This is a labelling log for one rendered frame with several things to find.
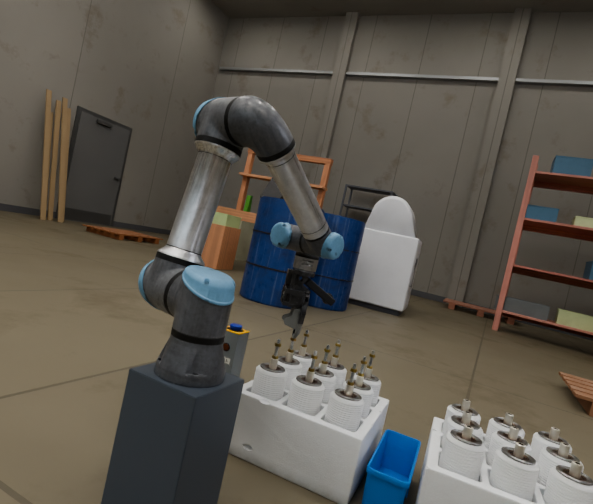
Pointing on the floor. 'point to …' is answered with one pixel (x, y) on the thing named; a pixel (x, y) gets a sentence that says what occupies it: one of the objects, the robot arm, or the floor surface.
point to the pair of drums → (264, 278)
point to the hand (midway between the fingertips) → (296, 333)
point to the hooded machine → (387, 258)
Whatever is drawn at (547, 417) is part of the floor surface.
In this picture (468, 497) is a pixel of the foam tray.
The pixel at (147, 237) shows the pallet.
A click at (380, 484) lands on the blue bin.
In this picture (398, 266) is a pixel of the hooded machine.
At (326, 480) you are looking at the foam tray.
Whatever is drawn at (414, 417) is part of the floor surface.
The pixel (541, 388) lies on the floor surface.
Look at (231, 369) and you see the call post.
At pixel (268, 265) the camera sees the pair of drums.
